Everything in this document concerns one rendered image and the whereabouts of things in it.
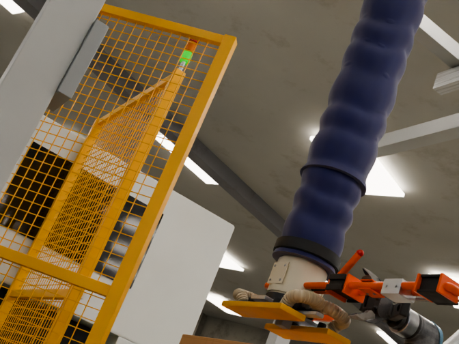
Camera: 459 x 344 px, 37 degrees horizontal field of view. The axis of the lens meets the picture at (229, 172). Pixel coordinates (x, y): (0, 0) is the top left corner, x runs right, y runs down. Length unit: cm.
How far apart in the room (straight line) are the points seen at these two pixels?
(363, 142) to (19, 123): 113
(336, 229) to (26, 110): 106
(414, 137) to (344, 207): 283
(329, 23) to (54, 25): 361
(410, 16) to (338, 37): 314
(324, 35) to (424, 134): 137
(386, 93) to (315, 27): 335
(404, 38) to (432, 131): 240
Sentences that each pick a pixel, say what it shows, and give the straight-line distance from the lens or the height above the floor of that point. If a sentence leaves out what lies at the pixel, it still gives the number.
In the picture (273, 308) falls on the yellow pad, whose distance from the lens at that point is 205.
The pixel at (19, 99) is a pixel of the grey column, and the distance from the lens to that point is 226.
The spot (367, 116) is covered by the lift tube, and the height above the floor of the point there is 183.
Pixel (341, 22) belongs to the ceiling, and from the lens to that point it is 564.
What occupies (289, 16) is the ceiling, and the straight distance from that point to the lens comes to 579.
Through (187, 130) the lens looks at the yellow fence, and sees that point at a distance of 256.
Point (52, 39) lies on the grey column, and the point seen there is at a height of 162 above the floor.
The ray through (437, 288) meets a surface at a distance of 177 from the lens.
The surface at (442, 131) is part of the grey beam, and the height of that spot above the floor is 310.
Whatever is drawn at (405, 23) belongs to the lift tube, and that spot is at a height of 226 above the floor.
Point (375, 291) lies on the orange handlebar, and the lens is 197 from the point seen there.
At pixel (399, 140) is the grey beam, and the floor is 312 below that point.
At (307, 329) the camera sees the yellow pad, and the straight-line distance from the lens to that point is 221.
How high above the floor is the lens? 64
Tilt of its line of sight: 21 degrees up
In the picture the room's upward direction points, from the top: 22 degrees clockwise
